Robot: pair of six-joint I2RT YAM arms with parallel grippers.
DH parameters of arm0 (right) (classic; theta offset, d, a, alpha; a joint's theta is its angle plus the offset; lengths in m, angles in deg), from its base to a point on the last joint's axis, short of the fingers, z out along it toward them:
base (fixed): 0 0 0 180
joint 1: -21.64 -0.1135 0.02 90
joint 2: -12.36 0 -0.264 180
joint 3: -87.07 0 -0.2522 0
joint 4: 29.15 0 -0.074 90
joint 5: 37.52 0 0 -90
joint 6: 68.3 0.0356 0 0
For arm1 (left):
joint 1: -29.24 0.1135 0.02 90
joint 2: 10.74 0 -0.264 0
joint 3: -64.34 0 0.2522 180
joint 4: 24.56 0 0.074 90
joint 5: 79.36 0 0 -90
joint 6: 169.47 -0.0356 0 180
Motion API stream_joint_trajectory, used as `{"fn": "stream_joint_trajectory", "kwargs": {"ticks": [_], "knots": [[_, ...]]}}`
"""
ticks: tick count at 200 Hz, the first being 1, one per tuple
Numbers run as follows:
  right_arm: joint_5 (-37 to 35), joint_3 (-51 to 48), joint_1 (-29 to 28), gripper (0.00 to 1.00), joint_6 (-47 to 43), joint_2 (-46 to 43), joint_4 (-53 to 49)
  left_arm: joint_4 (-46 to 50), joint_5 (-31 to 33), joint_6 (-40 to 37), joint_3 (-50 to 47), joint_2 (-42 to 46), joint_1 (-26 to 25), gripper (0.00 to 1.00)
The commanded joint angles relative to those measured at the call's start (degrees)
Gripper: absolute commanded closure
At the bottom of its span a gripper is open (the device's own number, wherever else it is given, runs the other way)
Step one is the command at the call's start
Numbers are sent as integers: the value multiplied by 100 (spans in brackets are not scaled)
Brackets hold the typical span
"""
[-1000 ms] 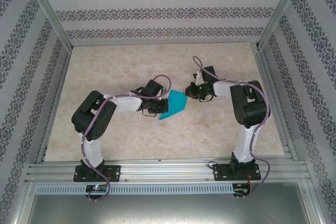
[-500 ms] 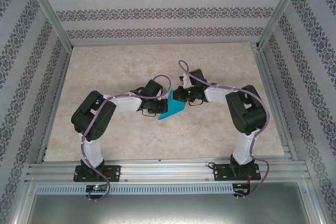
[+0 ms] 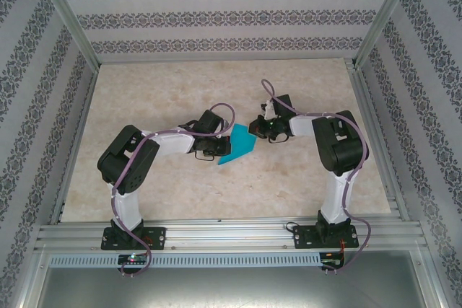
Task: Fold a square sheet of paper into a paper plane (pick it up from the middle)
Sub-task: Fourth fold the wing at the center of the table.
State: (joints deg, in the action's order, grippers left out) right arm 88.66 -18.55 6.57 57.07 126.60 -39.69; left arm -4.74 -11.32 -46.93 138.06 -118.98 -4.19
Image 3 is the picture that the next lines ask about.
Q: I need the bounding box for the teal cloth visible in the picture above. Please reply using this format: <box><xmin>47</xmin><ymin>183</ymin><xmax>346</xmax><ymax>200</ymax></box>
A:
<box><xmin>217</xmin><ymin>123</ymin><xmax>258</xmax><ymax>167</ymax></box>

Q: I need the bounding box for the grey metal sheet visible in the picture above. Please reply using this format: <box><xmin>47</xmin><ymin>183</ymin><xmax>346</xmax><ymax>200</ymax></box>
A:
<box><xmin>34</xmin><ymin>268</ymin><xmax>440</xmax><ymax>308</ymax></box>

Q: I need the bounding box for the small dark circuit board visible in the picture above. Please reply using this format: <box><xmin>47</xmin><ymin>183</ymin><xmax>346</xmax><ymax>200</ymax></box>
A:
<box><xmin>321</xmin><ymin>252</ymin><xmax>344</xmax><ymax>269</ymax></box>

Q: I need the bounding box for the circuit board with green light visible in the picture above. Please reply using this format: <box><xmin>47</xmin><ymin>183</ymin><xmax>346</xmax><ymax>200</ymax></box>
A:
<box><xmin>118</xmin><ymin>254</ymin><xmax>148</xmax><ymax>265</ymax></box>

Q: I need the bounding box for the aluminium side rail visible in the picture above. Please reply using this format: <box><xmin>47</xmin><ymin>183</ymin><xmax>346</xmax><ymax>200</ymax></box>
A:
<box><xmin>48</xmin><ymin>64</ymin><xmax>102</xmax><ymax>224</ymax></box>
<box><xmin>344</xmin><ymin>58</ymin><xmax>411</xmax><ymax>222</ymax></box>

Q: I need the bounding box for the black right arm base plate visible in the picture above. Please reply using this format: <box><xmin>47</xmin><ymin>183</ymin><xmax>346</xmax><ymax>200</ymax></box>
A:
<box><xmin>292</xmin><ymin>224</ymin><xmax>360</xmax><ymax>250</ymax></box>

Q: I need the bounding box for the long aluminium rail beam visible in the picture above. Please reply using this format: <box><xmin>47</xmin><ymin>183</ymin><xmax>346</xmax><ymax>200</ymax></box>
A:
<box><xmin>34</xmin><ymin>216</ymin><xmax>430</xmax><ymax>251</ymax></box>

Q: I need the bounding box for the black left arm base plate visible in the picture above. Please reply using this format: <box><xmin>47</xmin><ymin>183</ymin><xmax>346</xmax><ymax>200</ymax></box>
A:
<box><xmin>100</xmin><ymin>226</ymin><xmax>167</xmax><ymax>252</ymax></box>

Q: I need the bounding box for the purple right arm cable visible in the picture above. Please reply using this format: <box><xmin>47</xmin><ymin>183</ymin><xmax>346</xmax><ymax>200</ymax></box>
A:
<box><xmin>260</xmin><ymin>79</ymin><xmax>372</xmax><ymax>273</ymax></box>

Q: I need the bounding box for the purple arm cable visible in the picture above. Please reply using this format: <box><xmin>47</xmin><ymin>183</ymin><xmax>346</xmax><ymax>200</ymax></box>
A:
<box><xmin>110</xmin><ymin>102</ymin><xmax>237</xmax><ymax>280</ymax></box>
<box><xmin>260</xmin><ymin>79</ymin><xmax>372</xmax><ymax>273</ymax></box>

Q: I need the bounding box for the slotted grey cable duct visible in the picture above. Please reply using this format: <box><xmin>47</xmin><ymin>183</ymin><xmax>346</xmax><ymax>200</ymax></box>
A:
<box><xmin>48</xmin><ymin>252</ymin><xmax>322</xmax><ymax>269</ymax></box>

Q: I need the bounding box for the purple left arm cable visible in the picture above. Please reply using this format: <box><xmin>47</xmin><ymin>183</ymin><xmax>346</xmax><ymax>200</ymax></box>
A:
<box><xmin>110</xmin><ymin>102</ymin><xmax>237</xmax><ymax>280</ymax></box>

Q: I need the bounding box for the aluminium frame post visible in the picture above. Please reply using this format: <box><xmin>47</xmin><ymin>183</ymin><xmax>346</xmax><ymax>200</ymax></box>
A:
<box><xmin>27</xmin><ymin>0</ymin><xmax>101</xmax><ymax>69</ymax></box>
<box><xmin>354</xmin><ymin>0</ymin><xmax>422</xmax><ymax>69</ymax></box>

